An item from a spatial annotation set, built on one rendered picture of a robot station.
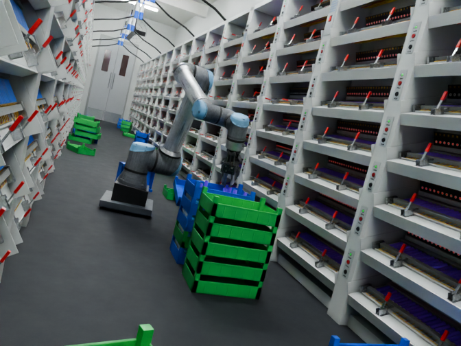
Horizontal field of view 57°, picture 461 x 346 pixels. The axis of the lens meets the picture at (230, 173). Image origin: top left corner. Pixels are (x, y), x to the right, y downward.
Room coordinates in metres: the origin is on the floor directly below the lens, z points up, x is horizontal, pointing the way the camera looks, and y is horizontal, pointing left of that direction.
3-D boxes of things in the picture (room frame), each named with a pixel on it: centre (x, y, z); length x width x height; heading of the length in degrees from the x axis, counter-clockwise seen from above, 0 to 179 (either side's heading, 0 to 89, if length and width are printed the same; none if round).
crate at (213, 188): (2.06, 0.03, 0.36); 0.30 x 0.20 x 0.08; 110
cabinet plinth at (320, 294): (2.75, -0.32, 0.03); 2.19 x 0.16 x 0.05; 20
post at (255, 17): (3.73, 0.07, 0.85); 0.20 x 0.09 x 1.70; 110
